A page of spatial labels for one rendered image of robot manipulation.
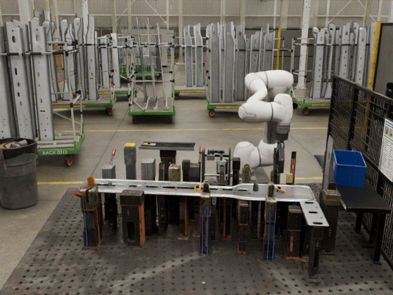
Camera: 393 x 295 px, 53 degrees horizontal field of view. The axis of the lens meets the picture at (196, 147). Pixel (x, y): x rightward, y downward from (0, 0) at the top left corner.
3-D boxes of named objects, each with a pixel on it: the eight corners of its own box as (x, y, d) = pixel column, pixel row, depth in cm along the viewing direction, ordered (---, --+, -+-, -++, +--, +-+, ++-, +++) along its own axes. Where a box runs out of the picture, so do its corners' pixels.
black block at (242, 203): (235, 256, 218) (237, 207, 210) (235, 246, 228) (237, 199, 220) (250, 257, 217) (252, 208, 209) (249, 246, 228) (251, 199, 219)
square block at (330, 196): (320, 254, 219) (326, 194, 209) (317, 247, 227) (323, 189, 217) (334, 255, 218) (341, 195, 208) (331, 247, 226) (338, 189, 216)
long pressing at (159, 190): (73, 193, 229) (73, 190, 228) (87, 179, 250) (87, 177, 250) (317, 203, 216) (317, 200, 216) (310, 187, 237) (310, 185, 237)
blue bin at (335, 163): (334, 185, 230) (336, 164, 226) (331, 168, 258) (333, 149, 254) (364, 188, 226) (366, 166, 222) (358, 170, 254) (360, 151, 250)
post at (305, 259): (302, 262, 212) (306, 213, 204) (299, 251, 222) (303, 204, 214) (314, 263, 211) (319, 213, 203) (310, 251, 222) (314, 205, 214)
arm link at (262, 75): (248, 76, 254) (269, 75, 256) (241, 69, 270) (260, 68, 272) (248, 96, 260) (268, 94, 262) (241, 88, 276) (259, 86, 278)
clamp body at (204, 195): (196, 254, 219) (196, 196, 209) (197, 243, 231) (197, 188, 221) (212, 256, 218) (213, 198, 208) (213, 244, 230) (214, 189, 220)
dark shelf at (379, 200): (346, 212, 202) (347, 206, 201) (313, 158, 288) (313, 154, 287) (390, 214, 200) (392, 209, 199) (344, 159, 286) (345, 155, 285)
